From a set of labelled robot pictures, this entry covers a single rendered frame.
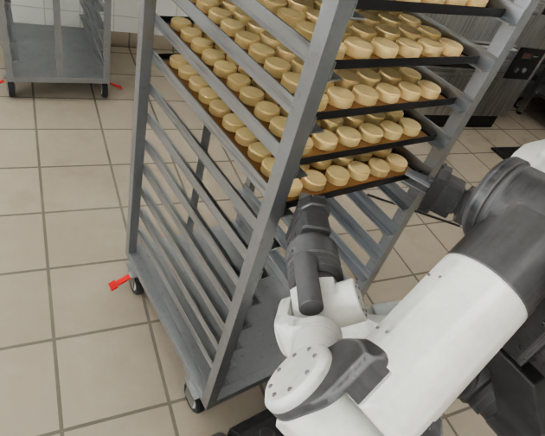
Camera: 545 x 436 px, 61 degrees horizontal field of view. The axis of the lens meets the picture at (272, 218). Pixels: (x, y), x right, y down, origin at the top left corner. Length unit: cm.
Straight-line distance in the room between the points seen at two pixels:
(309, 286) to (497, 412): 38
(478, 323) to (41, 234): 174
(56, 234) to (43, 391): 65
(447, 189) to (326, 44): 51
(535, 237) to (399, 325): 14
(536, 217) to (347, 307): 29
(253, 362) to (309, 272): 85
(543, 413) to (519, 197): 42
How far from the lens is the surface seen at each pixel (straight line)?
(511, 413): 85
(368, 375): 41
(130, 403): 155
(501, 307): 45
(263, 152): 95
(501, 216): 48
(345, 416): 44
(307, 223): 77
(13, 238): 198
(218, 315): 120
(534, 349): 73
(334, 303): 67
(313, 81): 69
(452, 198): 107
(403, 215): 120
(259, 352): 151
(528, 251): 46
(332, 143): 88
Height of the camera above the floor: 139
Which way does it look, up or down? 40 degrees down
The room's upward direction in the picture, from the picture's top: 18 degrees clockwise
